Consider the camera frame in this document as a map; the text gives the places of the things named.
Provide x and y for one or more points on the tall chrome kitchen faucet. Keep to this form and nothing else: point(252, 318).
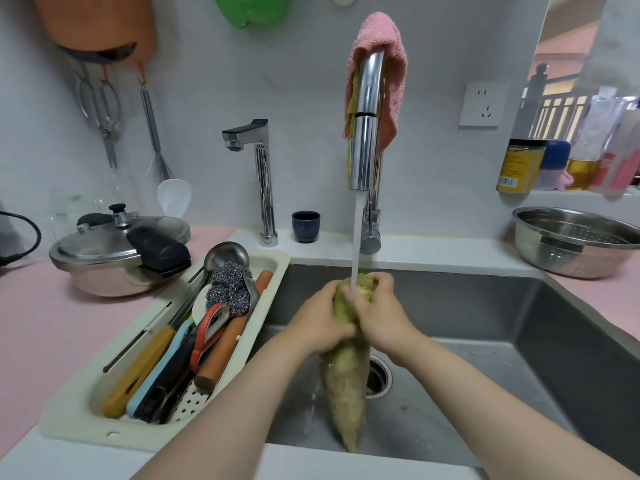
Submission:
point(367, 144)

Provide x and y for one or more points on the green white radish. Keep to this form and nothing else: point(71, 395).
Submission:
point(346, 379)

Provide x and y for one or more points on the person's right thumb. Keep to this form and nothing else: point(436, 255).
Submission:
point(358, 306)

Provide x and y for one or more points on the person's left forearm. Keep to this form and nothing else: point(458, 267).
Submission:
point(235, 414)

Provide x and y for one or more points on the blue lidded container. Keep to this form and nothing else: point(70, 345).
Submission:
point(552, 164)

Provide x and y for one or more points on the person's right hand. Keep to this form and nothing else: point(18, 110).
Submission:
point(387, 319)

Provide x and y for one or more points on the dark blue cup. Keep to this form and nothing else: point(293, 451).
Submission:
point(306, 226)

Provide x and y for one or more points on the stainless steel colander bowl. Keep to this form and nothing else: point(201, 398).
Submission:
point(575, 242)

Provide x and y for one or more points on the metal kitchen scissors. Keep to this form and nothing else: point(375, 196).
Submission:
point(104, 119)

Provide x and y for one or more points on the white wall socket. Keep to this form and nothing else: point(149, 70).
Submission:
point(482, 104)

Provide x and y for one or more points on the pink towel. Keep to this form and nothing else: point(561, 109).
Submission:
point(387, 59)

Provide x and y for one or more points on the steel pressure cooker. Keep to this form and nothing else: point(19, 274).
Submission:
point(115, 252)

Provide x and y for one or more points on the white slotted spatula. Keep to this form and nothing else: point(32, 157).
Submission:
point(187, 402)

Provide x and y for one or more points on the white rice paddle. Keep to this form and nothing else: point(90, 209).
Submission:
point(175, 195)

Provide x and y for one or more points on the metal sink drain strainer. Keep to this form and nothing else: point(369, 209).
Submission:
point(379, 377)

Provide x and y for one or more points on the metal whisk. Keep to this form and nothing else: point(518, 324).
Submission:
point(154, 139)

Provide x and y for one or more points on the clear bottle red label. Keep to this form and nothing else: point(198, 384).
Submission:
point(620, 154)

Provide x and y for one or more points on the cooking oil bottle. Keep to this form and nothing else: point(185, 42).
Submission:
point(590, 144)

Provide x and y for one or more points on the steel wool scrubber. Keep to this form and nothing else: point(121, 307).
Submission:
point(229, 289)

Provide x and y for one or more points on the cream utensil drain tray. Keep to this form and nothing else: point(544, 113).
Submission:
point(100, 394)

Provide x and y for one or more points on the green plastic hanging holder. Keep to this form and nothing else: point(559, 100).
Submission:
point(252, 8)

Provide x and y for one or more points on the person's right forearm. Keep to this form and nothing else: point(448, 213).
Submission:
point(495, 419)

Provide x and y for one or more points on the person's left thumb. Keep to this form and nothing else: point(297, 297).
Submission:
point(344, 332)

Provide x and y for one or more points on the person's left hand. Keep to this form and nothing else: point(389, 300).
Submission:
point(314, 319)

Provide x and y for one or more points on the stainless steel sink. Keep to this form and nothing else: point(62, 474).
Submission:
point(500, 354)

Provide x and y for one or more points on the metal ladle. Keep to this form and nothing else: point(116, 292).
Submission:
point(225, 254)

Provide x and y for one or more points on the slim chrome water tap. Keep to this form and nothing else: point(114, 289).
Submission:
point(262, 184)

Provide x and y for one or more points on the brown wooden rolling pin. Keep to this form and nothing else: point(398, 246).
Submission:
point(227, 339)

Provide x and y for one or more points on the yellow label jar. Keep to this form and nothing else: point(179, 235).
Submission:
point(520, 167)

